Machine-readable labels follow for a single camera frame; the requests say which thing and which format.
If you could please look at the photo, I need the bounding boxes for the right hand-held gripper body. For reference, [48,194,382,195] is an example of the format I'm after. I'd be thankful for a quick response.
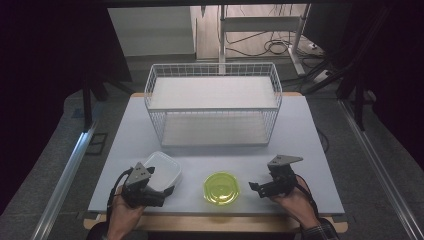
[264,154,304,198]

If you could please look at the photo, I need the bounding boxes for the person's right hand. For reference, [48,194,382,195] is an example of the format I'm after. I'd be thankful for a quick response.
[269,176,321,230]

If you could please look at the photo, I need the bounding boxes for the black floor cables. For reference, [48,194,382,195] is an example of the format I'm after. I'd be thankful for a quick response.
[225,30,323,58]

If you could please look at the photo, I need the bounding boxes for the white lidded plastic container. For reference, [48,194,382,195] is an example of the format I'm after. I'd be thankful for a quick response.
[141,151,183,193]

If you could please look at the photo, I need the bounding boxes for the white desk frame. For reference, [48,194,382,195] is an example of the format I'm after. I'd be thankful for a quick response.
[217,3,312,76]

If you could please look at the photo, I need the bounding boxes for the right hand-held gripper cable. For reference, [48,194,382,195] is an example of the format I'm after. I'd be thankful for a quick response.
[294,174,318,216]

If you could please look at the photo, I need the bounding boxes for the black stand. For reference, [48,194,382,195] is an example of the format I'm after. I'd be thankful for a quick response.
[80,49,135,132]
[301,6,392,132]

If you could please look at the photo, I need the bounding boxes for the aluminium rail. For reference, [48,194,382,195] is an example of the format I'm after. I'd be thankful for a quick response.
[337,99,424,240]
[31,121,100,240]

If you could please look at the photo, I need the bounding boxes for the green plastic bowl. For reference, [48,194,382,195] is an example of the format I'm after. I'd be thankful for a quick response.
[203,171,241,206]

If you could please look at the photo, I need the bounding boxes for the left hand-held gripper cable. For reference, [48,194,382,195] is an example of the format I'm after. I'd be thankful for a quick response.
[105,167,134,231]

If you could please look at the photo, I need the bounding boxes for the white power strip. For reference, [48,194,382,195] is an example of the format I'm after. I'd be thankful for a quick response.
[312,69,332,84]

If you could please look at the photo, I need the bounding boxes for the white cabinet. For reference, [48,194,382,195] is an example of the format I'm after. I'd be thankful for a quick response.
[107,6,197,58]

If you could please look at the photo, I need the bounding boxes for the hand-held gripper cable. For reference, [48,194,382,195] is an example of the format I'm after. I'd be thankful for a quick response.
[105,167,134,231]
[294,174,318,216]

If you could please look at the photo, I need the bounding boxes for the person's left hand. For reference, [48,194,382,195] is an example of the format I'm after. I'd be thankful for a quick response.
[107,194,147,239]

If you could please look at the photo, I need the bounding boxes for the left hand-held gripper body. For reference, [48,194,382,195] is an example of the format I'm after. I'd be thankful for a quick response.
[120,162,167,208]

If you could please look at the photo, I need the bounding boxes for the white wire shelf rack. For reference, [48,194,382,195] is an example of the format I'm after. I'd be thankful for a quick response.
[144,62,283,148]

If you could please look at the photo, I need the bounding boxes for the thin black cable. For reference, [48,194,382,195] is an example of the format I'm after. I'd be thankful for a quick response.
[316,127,331,154]

